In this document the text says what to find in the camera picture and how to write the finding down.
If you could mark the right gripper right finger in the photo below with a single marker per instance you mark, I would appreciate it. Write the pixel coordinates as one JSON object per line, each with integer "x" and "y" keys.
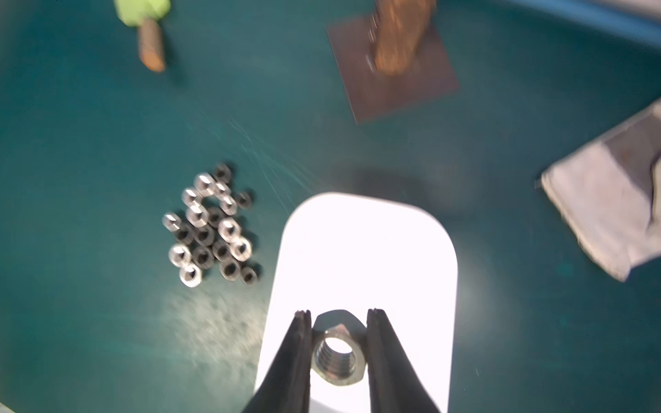
{"x": 393, "y": 383}

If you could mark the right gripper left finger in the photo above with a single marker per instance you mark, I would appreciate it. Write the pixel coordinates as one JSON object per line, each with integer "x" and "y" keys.
{"x": 286, "y": 386}

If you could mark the steel hex nut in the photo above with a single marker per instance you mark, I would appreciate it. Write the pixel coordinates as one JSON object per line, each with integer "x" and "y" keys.
{"x": 339, "y": 348}

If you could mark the white storage box tray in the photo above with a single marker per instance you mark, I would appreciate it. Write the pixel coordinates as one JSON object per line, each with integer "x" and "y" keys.
{"x": 349, "y": 254}

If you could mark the steel nut pile right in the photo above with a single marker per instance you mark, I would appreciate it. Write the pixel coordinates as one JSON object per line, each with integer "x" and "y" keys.
{"x": 249, "y": 276}

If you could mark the steel nut pile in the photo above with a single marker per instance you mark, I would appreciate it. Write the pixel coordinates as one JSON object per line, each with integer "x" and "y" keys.
{"x": 249, "y": 276}
{"x": 172, "y": 222}
{"x": 191, "y": 275}
{"x": 223, "y": 173}

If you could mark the steel nut pile front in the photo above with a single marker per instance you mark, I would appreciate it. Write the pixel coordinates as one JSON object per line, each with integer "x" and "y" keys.
{"x": 191, "y": 275}

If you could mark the steel nut pile left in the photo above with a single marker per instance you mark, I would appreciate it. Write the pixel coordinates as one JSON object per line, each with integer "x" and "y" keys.
{"x": 172, "y": 222}

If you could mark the steel nut pile back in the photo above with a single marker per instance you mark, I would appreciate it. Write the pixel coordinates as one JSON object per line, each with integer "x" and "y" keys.
{"x": 223, "y": 173}

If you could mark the grey work glove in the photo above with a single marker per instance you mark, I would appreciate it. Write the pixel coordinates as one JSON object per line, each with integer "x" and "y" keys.
{"x": 608, "y": 192}

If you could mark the pink cherry blossom tree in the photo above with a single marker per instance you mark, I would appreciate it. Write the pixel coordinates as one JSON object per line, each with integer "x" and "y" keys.
{"x": 392, "y": 58}

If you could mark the green toy shovel wooden handle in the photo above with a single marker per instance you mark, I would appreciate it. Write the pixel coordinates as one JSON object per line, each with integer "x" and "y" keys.
{"x": 144, "y": 16}

